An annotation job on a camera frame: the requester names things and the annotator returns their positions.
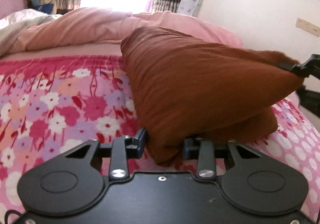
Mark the pink polka dot blanket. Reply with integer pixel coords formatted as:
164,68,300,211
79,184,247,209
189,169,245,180
1,56,319,220

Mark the triple wall socket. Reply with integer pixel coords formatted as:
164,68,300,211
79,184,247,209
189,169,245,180
296,18,320,37

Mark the white floral duvet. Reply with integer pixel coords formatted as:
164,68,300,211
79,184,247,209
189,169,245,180
1,9,62,57

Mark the pink quilt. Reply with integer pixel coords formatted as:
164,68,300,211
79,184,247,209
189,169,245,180
9,8,242,53

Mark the brown padded jacket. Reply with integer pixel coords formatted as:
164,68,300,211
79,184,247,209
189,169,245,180
120,27,304,165

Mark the pale pink bed sheet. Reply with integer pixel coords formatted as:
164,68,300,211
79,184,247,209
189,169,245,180
1,43,121,61

